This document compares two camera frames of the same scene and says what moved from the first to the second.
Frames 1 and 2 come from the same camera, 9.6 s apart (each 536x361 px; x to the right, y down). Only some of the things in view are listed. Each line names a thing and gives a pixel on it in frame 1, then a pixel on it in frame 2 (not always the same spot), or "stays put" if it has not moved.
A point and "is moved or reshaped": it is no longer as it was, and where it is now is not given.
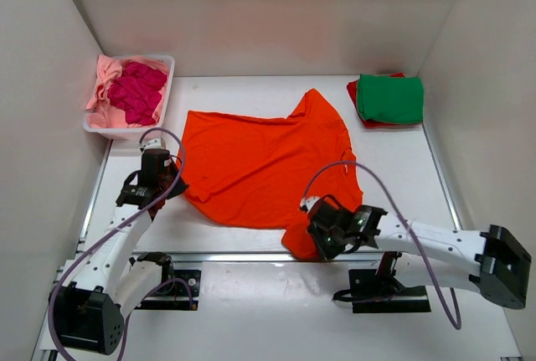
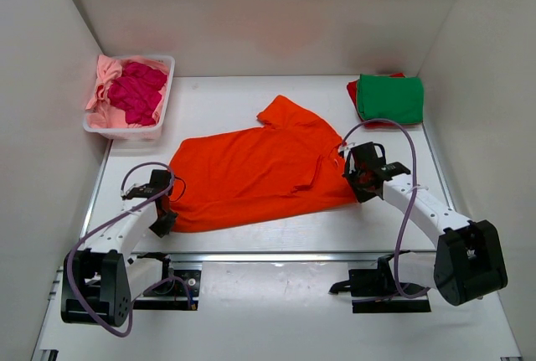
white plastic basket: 136,132 stays put
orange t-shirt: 265,171 is moved or reshaped
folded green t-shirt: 399,99 stays put
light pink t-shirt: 101,112 stays put
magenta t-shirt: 137,91 stays put
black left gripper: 179,187 → 163,228
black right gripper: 327,252 → 363,197
